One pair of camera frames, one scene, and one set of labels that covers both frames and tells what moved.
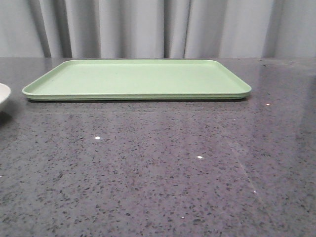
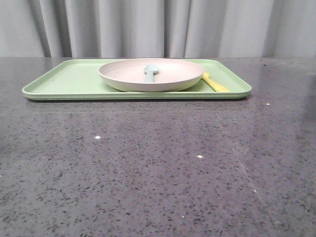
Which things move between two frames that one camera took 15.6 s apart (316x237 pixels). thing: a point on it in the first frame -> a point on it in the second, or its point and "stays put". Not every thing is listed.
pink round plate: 5,92 -> 128,74
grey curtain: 285,29 stays put
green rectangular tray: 138,80 stays put
